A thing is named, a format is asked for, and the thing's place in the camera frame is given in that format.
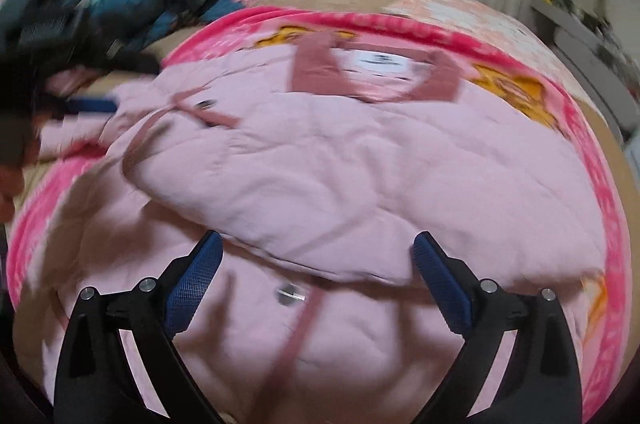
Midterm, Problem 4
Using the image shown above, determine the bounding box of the grey desk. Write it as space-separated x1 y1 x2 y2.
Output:
530 0 640 145

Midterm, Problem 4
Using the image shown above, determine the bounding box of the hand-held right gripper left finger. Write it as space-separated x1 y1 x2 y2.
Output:
52 230 228 424

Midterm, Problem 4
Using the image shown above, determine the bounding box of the pink printed blanket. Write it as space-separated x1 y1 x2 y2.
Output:
7 6 633 424

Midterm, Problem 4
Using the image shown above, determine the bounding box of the peach printed towel blanket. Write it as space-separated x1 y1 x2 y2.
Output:
385 0 566 75

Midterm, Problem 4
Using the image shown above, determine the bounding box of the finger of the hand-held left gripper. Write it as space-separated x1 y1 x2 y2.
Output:
35 96 120 120

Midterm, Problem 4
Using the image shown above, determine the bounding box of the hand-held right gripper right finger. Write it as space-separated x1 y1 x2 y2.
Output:
411 231 583 424

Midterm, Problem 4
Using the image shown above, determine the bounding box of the pink padded jacket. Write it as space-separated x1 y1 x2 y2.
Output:
37 31 608 424

